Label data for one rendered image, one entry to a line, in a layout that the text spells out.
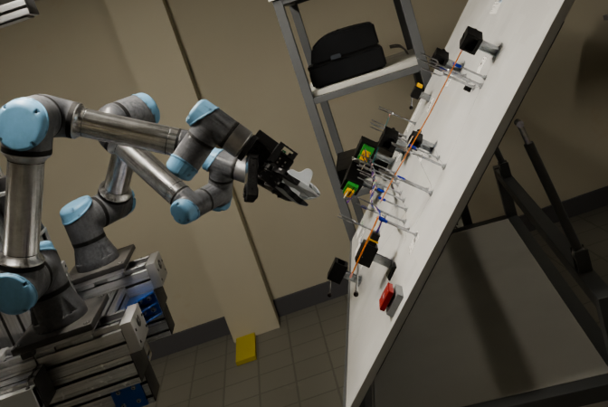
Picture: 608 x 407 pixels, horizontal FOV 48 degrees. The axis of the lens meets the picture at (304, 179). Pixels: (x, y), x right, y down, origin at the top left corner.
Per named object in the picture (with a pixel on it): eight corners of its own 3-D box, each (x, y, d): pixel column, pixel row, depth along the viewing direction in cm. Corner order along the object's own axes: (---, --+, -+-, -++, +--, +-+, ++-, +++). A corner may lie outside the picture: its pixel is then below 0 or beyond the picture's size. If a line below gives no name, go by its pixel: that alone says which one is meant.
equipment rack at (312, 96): (405, 421, 289) (267, -4, 249) (398, 351, 348) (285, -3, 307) (523, 394, 282) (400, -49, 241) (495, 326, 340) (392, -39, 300)
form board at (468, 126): (356, 241, 266) (352, 239, 266) (476, -5, 239) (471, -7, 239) (352, 419, 153) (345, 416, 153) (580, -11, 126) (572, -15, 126)
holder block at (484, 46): (501, 32, 166) (468, 16, 166) (503, 48, 157) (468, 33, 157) (491, 48, 169) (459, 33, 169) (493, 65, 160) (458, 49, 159)
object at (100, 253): (72, 277, 229) (61, 250, 227) (82, 262, 244) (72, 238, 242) (115, 262, 229) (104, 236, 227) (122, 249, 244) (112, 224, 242)
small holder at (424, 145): (438, 130, 190) (414, 120, 190) (437, 146, 183) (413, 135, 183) (431, 143, 193) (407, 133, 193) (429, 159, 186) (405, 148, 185)
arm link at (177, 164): (194, 176, 174) (218, 142, 172) (188, 186, 163) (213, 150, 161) (168, 158, 173) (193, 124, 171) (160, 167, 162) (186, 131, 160)
